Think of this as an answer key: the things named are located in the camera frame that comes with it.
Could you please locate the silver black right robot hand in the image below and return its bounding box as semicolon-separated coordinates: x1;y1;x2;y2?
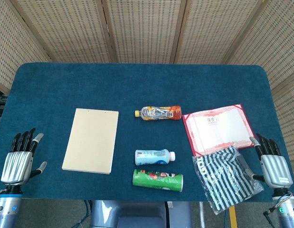
249;133;294;190

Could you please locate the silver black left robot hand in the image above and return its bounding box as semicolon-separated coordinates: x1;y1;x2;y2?
0;127;48;186

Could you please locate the tan spiral notebook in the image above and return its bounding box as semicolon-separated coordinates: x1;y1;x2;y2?
61;108;119;175

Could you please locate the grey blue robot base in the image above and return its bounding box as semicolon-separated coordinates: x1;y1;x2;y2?
89;200;193;228

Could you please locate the striped cloth in plastic bag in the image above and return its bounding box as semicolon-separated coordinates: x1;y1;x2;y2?
192;145;265;216

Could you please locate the red certificate folder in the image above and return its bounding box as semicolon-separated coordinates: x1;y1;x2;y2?
182;103;259;157

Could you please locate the green chips can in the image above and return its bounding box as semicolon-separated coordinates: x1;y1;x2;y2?
132;168;184;192

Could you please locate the white blue milk bottle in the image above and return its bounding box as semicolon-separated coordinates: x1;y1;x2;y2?
134;148;176;166

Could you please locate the clear orange label drink bottle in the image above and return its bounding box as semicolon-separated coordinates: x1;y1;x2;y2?
134;105;182;121

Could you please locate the blue felt table cloth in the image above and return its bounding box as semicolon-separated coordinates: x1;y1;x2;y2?
0;62;294;202

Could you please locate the woven bamboo folding screen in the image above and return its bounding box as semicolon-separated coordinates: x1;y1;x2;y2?
0;0;294;167

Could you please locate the black cable with plug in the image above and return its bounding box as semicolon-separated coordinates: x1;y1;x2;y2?
263;206;282;219

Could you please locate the blue cable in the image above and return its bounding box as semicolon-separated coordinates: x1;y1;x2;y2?
83;200;93;224

